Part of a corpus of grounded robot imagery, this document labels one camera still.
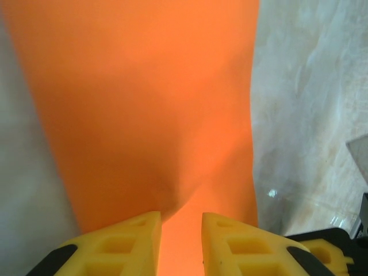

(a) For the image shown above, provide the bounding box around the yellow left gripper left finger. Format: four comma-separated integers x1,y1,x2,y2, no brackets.
27,211,163,276

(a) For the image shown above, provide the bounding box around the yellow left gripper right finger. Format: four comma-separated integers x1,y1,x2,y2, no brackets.
201,212,337,276

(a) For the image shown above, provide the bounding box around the orange paper sheet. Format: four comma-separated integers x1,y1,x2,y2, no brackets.
0,0,261,276

